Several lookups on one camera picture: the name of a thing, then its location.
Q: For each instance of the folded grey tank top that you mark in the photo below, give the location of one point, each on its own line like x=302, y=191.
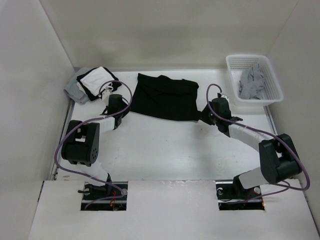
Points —
x=72, y=90

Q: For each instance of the folded white tank top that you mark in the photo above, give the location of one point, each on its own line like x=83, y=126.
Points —
x=95, y=79

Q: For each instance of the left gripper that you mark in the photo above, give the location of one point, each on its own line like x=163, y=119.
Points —
x=125, y=113

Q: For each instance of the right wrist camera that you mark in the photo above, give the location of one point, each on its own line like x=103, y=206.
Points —
x=222, y=95

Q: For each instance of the folded black tank top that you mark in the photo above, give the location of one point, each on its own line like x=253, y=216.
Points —
x=92, y=98

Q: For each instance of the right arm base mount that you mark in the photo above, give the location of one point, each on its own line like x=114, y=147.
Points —
x=232, y=196

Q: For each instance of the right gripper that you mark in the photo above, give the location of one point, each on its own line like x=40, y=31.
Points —
x=204, y=116

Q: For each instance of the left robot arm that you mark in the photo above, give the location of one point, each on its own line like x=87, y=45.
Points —
x=82, y=145

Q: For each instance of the white plastic basket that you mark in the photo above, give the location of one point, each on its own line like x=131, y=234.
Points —
x=271, y=92

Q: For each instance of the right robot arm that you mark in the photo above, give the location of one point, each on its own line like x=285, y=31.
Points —
x=277, y=153

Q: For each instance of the black tank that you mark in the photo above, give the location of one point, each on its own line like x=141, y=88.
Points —
x=165, y=98
x=92, y=98

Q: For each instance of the grey tank top in basket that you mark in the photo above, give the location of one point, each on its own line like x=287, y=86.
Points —
x=251, y=84

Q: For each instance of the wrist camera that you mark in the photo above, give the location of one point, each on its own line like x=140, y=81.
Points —
x=222, y=95
x=105, y=93

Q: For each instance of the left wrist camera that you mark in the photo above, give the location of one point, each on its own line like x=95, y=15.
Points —
x=105, y=93

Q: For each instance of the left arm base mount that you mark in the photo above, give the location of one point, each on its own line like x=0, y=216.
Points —
x=104, y=197

